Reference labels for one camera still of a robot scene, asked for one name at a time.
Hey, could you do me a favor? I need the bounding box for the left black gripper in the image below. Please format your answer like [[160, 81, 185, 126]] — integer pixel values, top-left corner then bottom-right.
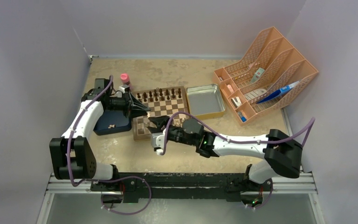
[[105, 91, 150, 118]]

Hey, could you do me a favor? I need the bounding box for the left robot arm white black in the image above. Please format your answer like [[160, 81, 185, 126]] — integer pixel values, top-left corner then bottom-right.
[[49, 76, 150, 191]]

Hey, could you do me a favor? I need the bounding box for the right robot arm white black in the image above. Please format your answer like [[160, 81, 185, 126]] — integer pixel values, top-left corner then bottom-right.
[[148, 116, 303, 190]]

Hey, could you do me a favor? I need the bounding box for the wooden chess board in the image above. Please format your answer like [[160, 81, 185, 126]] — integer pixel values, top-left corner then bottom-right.
[[132, 86, 189, 141]]

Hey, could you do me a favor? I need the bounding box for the dark blue tin lid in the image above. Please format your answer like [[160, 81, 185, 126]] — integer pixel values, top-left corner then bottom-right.
[[93, 111, 132, 136]]

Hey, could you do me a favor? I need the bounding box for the pink capped bottle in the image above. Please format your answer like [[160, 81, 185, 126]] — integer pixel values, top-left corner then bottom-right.
[[120, 73, 131, 86]]

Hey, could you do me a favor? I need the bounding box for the gold metal tin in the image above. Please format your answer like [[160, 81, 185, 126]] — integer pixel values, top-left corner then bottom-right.
[[186, 84, 226, 120]]

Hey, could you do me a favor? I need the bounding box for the pink eraser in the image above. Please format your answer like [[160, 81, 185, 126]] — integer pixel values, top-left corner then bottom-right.
[[227, 84, 234, 94]]

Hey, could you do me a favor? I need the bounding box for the white stapler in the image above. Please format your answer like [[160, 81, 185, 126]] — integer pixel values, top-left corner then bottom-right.
[[230, 97, 242, 108]]

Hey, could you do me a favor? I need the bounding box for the blue grey marker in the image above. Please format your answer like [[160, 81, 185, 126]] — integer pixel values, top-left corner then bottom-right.
[[237, 112, 247, 122]]

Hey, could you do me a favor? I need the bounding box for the white card pack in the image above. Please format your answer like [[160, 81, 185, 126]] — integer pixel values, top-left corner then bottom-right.
[[250, 67, 265, 83]]

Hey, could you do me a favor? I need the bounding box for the orange plastic file organizer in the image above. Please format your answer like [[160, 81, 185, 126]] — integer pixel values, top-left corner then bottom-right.
[[213, 27, 318, 125]]

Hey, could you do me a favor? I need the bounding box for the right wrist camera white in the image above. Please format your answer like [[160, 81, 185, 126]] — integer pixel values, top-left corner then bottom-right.
[[151, 133, 165, 155]]

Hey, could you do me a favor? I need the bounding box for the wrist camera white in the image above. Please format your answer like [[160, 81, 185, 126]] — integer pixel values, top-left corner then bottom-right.
[[113, 84, 131, 98], [151, 133, 165, 155]]

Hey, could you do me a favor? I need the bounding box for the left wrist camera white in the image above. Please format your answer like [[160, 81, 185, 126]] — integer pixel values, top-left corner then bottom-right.
[[113, 84, 131, 98]]

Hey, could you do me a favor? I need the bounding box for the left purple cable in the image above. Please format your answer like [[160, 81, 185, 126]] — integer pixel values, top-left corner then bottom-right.
[[66, 75, 152, 217]]

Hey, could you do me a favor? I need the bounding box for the purple cable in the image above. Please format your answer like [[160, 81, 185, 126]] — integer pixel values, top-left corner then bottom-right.
[[159, 112, 316, 211], [66, 75, 152, 217]]

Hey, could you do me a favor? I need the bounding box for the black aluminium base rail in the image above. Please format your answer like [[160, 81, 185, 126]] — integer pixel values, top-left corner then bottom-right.
[[45, 172, 318, 205]]

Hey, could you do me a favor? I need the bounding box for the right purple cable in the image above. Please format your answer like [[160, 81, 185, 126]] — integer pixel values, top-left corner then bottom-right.
[[159, 112, 316, 211]]

